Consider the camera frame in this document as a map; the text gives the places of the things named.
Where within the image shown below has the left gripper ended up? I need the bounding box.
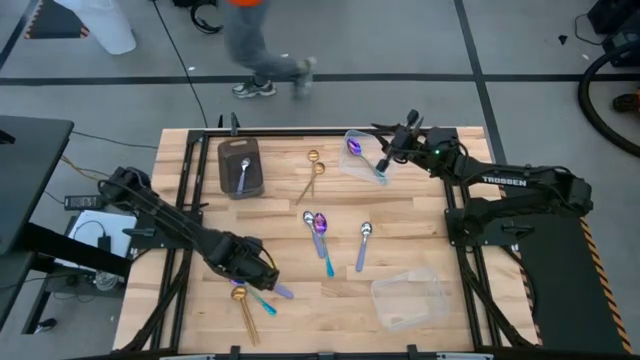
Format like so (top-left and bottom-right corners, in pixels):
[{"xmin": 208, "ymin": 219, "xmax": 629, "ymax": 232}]
[{"xmin": 207, "ymin": 233, "xmax": 281, "ymax": 293}]

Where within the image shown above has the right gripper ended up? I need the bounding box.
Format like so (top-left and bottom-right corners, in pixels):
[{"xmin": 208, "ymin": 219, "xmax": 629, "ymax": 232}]
[{"xmin": 370, "ymin": 123, "xmax": 444, "ymax": 174}]

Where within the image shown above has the purple spoon teal handle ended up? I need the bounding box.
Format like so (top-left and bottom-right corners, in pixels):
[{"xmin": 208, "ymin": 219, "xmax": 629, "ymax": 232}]
[
  {"xmin": 229, "ymin": 278, "xmax": 278, "ymax": 317},
  {"xmin": 313, "ymin": 212, "xmax": 336, "ymax": 279},
  {"xmin": 346, "ymin": 137, "xmax": 389, "ymax": 182}
]

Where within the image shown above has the gold spoon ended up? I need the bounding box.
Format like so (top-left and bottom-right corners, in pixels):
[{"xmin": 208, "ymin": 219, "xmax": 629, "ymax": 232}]
[
  {"xmin": 230, "ymin": 285, "xmax": 261, "ymax": 348},
  {"xmin": 306, "ymin": 149, "xmax": 321, "ymax": 197},
  {"xmin": 294, "ymin": 161, "xmax": 327, "ymax": 206}
]

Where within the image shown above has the clear plastic container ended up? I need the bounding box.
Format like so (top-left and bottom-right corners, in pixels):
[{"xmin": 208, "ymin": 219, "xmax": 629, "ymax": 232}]
[
  {"xmin": 339, "ymin": 128, "xmax": 394, "ymax": 186},
  {"xmin": 370, "ymin": 266, "xmax": 450, "ymax": 332}
]

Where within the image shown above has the dark grey plastic container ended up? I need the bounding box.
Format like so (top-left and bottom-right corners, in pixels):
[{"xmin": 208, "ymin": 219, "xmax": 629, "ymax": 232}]
[{"xmin": 216, "ymin": 136, "xmax": 265, "ymax": 201}]

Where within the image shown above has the person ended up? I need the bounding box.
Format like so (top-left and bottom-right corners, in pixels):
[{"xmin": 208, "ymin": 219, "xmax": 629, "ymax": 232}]
[{"xmin": 221, "ymin": 0, "xmax": 319, "ymax": 100}]

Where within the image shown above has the white board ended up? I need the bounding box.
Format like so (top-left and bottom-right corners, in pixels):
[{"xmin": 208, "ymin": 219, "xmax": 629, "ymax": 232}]
[{"xmin": 53, "ymin": 209, "xmax": 139, "ymax": 274}]

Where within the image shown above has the black power brick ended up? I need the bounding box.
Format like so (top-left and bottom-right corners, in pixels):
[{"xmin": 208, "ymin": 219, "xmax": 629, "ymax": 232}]
[{"xmin": 63, "ymin": 194, "xmax": 104, "ymax": 211}]

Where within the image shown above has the black hazard-striped platform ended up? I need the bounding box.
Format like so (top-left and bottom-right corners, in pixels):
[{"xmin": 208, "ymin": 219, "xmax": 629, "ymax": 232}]
[{"xmin": 507, "ymin": 174, "xmax": 636, "ymax": 355}]

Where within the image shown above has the dark red object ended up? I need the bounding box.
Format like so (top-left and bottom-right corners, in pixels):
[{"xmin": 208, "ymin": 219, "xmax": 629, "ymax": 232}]
[{"xmin": 612, "ymin": 92, "xmax": 640, "ymax": 114}]

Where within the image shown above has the black equipment case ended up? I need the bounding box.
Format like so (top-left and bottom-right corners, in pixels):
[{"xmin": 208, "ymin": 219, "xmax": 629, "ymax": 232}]
[{"xmin": 585, "ymin": 0, "xmax": 640, "ymax": 69}]

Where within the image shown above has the black desk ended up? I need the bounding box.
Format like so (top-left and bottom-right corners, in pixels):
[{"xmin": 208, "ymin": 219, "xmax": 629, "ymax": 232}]
[{"xmin": 0, "ymin": 115, "xmax": 132, "ymax": 335}]

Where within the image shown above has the white plastic object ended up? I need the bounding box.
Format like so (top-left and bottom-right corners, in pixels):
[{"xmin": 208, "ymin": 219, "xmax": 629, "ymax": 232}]
[{"xmin": 53, "ymin": 0, "xmax": 137, "ymax": 56}]

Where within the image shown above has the black hazard-striped mat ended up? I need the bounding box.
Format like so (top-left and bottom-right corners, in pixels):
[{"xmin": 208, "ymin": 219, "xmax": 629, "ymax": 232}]
[{"xmin": 23, "ymin": 0, "xmax": 90, "ymax": 40}]

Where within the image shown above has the black aluminium table frame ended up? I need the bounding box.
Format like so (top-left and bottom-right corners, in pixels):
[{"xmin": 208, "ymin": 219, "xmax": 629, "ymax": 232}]
[{"xmin": 119, "ymin": 127, "xmax": 539, "ymax": 360}]

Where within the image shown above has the thick black hose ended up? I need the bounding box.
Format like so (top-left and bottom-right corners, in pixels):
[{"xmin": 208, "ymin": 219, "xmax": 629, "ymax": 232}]
[{"xmin": 577, "ymin": 42, "xmax": 640, "ymax": 160}]

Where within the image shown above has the black floor cable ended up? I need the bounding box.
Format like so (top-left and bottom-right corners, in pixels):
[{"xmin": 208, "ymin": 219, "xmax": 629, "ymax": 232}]
[{"xmin": 151, "ymin": 0, "xmax": 210, "ymax": 129}]

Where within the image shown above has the coiled black cable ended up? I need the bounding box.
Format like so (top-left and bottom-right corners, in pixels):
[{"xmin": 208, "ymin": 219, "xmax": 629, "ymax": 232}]
[{"xmin": 188, "ymin": 0, "xmax": 225, "ymax": 35}]

